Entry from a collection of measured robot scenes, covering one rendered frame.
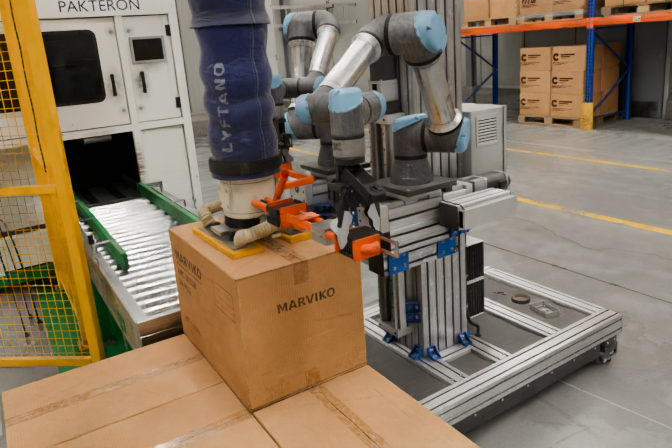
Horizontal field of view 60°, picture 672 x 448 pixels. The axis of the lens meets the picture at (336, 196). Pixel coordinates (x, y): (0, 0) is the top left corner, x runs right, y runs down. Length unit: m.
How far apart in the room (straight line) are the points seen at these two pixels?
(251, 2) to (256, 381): 1.06
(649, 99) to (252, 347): 9.35
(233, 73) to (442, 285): 1.28
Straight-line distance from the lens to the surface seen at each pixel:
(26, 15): 2.81
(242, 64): 1.71
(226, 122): 1.73
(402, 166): 2.00
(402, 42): 1.67
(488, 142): 2.42
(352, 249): 1.33
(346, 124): 1.27
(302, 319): 1.70
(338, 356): 1.82
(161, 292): 2.67
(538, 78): 10.03
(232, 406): 1.79
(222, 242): 1.79
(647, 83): 10.49
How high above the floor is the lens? 1.53
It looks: 15 degrees down
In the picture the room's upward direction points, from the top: 5 degrees counter-clockwise
